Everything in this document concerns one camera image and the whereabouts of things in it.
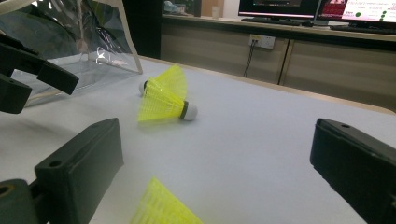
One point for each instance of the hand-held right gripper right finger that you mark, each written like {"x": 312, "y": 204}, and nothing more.
{"x": 358, "y": 165}

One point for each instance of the white table cover sheet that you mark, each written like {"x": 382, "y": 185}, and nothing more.
{"x": 249, "y": 155}

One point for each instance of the yellow shuttlecock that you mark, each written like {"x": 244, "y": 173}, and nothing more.
{"x": 162, "y": 205}
{"x": 174, "y": 79}
{"x": 158, "y": 105}

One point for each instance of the black keyboard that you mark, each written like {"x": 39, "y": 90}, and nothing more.
{"x": 362, "y": 29}
{"x": 274, "y": 21}

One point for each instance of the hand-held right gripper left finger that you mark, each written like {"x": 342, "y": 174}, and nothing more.
{"x": 81, "y": 168}

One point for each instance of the beige wooden cabinet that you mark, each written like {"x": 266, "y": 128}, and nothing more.
{"x": 342, "y": 71}

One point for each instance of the clear plastic bag beige trim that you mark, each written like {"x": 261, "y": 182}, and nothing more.
{"x": 93, "y": 40}

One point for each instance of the computer monitor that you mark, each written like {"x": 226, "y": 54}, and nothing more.
{"x": 361, "y": 11}
{"x": 278, "y": 7}

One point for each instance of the blue-green bundle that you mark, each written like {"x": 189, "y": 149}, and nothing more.
{"x": 174, "y": 7}

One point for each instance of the white wall socket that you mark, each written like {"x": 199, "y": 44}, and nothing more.
{"x": 262, "y": 41}

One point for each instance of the white cup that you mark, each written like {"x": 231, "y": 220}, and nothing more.
{"x": 215, "y": 11}

